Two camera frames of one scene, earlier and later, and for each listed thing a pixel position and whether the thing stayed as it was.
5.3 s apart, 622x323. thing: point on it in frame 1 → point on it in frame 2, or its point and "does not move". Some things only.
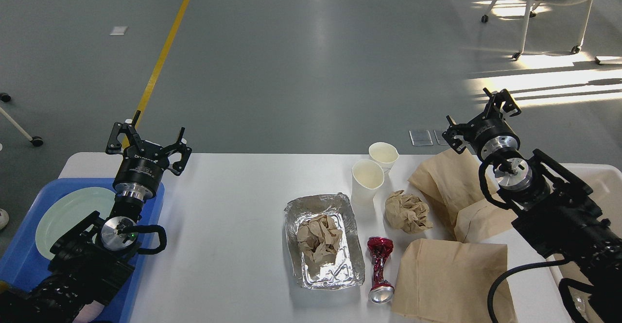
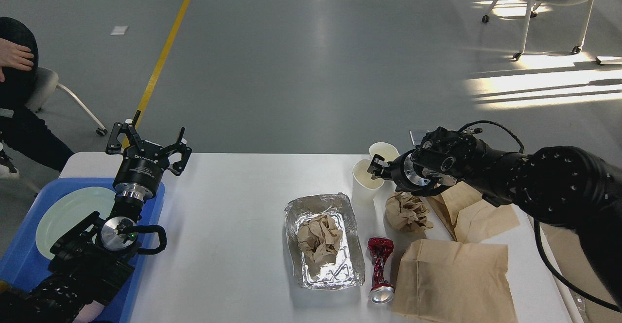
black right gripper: x=489 y=135 → x=406 y=177
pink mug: x=89 y=312 does not move
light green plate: x=69 y=208 does not move
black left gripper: x=140 y=169 does not move
